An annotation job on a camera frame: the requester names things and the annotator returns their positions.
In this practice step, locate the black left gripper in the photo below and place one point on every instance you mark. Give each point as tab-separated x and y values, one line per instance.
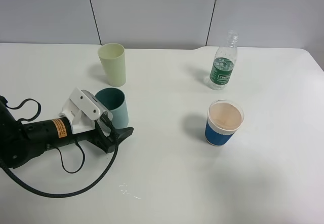
106	143

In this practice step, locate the clear bottle green label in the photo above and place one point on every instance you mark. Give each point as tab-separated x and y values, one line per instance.
224	61

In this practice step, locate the teal blue plastic cup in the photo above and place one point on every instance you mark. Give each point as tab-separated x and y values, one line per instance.
115	101

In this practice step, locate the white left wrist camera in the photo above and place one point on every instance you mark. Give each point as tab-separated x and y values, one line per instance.
83	109

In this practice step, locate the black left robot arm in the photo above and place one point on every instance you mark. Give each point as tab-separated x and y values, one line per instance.
24	139

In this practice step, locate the pale yellow plastic cup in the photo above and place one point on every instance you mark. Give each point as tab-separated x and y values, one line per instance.
112	57

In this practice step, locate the blue sleeved paper cup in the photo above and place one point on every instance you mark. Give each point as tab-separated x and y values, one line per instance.
224	118

